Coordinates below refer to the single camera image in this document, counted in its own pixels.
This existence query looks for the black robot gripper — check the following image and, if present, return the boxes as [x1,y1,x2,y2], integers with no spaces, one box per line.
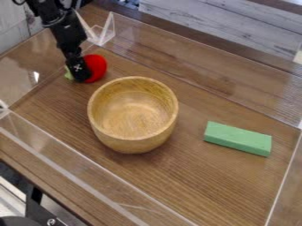
[49,11,92,83]

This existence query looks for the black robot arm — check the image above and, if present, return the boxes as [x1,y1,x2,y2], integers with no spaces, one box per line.
[10,0,92,82]

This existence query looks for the light wooden bowl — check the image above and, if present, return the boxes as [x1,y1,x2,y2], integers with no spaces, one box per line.
[86,76,179,154]

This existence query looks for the clear acrylic tray walls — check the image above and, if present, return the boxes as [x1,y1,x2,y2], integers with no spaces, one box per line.
[0,14,302,226]

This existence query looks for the green rectangular sponge block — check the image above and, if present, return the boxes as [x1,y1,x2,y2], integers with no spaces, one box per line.
[204,121,272,157]

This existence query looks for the black table leg clamp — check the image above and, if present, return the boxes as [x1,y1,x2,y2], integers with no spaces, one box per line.
[25,186,68,226]

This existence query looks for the clear acrylic corner bracket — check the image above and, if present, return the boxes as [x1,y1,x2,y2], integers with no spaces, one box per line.
[76,12,116,47]

